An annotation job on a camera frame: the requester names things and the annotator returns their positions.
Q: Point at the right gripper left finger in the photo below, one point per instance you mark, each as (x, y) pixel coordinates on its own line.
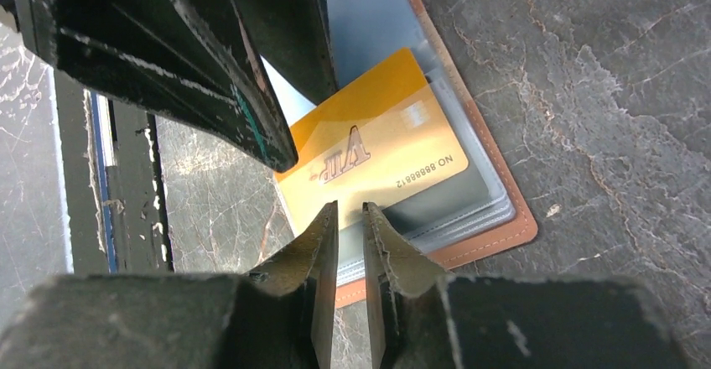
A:
(277, 315)

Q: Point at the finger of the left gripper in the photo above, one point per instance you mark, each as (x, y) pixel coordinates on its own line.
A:
(191, 61)
(293, 36)

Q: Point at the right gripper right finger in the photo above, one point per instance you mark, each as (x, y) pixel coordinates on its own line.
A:
(421, 315)

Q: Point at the tan leather card holder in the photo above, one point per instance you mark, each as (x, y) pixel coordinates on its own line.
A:
(474, 214)

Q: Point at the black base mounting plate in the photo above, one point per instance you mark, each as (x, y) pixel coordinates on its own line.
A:
(111, 175)

